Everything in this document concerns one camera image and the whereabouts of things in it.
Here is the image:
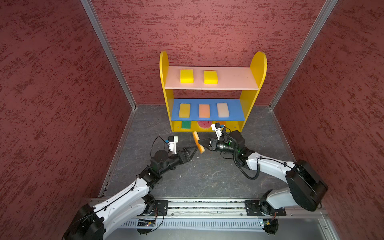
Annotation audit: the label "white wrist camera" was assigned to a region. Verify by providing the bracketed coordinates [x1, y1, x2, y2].
[166, 136, 179, 155]
[211, 122, 223, 140]

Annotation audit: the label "dark yellow sponge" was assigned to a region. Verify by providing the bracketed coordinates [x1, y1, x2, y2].
[179, 103, 191, 119]

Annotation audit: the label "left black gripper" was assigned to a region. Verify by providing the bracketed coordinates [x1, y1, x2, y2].
[159, 146, 198, 175]

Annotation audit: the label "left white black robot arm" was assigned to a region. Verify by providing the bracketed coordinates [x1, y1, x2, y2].
[62, 147, 198, 240]

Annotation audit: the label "right circuit board with wires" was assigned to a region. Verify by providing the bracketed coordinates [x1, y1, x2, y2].
[263, 213, 279, 235]

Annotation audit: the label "pale pink sponge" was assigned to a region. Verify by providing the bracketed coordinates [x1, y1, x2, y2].
[217, 103, 230, 118]

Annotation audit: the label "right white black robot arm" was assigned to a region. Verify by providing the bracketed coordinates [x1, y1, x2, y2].
[193, 131, 329, 216]

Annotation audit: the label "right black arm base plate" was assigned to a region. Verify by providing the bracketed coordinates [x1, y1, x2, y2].
[244, 200, 287, 217]

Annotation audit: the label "salmon pink sponge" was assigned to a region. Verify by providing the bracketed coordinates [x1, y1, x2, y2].
[199, 104, 211, 119]

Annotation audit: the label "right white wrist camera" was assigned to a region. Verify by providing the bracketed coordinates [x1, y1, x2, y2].
[211, 122, 223, 140]

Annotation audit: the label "bright yellow sponge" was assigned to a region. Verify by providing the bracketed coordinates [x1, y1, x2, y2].
[180, 69, 194, 84]
[204, 71, 219, 85]

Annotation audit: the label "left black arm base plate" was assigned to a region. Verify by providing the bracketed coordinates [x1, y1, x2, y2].
[146, 200, 169, 216]

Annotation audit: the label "tan yellow sponge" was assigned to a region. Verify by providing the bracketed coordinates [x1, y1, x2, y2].
[193, 131, 205, 154]

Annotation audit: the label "aluminium corner post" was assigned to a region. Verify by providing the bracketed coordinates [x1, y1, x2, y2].
[269, 0, 338, 112]
[81, 0, 137, 111]

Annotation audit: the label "green yellow sponge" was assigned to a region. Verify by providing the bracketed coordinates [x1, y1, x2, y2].
[181, 121, 192, 130]

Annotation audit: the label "right aluminium corner post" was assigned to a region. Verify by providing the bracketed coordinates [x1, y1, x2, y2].
[269, 0, 338, 112]

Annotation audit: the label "yellow shelf pink blue boards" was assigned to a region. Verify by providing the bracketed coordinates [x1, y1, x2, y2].
[159, 51, 267, 132]

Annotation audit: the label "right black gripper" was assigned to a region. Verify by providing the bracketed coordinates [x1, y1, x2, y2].
[198, 137, 238, 154]

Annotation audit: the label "left circuit board with wires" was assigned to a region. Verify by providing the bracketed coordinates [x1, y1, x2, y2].
[137, 210, 166, 235]

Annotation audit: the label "left aluminium corner post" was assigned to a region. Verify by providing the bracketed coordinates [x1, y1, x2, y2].
[81, 0, 137, 111]

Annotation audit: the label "smiley face sponge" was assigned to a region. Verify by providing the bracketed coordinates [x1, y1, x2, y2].
[197, 121, 213, 132]

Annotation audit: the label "circuit board with wires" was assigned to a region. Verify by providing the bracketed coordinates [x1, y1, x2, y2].
[263, 213, 279, 235]
[137, 210, 166, 235]

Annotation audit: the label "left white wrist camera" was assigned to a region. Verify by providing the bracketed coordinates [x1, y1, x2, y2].
[166, 136, 179, 155]

